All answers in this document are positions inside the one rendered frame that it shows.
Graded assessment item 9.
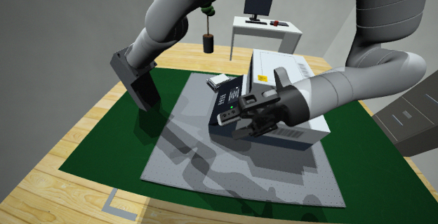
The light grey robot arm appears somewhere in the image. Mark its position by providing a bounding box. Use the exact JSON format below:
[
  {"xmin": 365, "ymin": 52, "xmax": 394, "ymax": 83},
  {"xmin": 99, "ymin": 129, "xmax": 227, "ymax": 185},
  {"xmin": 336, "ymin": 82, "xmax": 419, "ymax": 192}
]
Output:
[{"xmin": 124, "ymin": 0, "xmax": 427, "ymax": 121}]

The white benchtop thermal cycler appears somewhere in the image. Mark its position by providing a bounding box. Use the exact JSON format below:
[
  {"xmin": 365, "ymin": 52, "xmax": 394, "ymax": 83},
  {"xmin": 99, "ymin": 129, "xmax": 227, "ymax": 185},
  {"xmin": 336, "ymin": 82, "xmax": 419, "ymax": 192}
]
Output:
[{"xmin": 208, "ymin": 49, "xmax": 330, "ymax": 151}]

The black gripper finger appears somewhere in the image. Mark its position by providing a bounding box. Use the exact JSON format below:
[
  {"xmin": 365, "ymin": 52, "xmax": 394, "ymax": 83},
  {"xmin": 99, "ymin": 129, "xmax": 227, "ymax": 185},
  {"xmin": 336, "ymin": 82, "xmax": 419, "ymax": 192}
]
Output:
[
  {"xmin": 232, "ymin": 120, "xmax": 278, "ymax": 140},
  {"xmin": 217, "ymin": 86, "xmax": 281, "ymax": 127}
]

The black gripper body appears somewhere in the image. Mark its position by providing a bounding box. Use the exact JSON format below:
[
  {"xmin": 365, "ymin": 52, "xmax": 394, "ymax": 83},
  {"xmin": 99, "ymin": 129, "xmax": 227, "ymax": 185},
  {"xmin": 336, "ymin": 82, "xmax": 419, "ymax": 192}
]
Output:
[{"xmin": 257, "ymin": 85, "xmax": 310, "ymax": 127}]

